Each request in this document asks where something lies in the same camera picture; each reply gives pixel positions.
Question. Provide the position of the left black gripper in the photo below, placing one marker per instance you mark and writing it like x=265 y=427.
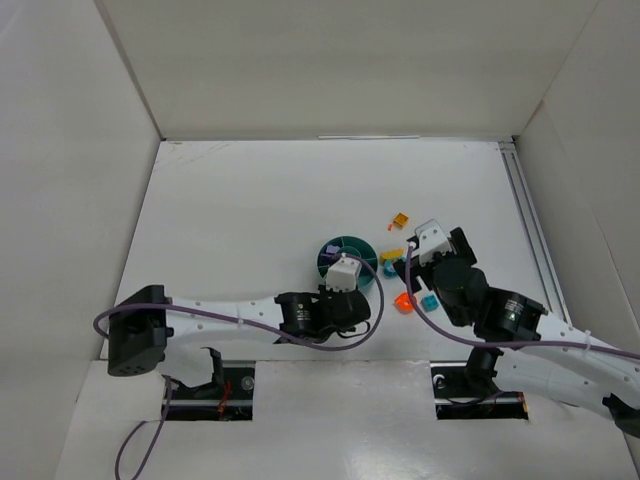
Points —
x=351 y=308

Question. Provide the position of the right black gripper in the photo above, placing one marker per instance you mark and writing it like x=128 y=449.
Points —
x=415 y=272

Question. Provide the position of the dark purple lego brick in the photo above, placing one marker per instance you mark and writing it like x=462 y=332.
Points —
x=325 y=260

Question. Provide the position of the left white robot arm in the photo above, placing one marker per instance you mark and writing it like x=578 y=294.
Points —
x=150 y=331

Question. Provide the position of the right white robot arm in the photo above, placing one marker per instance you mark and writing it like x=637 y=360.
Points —
x=517 y=344

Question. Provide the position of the teal small lego brick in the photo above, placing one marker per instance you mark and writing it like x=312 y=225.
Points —
x=429 y=303

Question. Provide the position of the teal round divided container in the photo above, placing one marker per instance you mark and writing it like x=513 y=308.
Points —
x=350 y=245

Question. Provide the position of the blue printed oval lego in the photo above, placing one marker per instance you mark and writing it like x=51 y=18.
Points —
x=388 y=269

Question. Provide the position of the orange round lego piece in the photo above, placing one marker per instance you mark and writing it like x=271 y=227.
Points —
x=404 y=303

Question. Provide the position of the yellow lego piece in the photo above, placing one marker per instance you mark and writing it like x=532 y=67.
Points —
x=391 y=255

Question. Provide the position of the amber transparent lego brick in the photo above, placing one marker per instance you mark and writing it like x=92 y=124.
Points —
x=400 y=220

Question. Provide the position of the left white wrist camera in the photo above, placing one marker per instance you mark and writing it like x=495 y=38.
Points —
x=342 y=276

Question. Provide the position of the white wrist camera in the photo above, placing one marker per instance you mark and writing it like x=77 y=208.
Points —
x=342 y=276
x=429 y=239

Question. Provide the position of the aluminium rail right edge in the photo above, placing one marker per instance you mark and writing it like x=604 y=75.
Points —
x=553 y=294

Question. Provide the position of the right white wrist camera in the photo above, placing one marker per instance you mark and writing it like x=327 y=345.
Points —
x=429 y=239

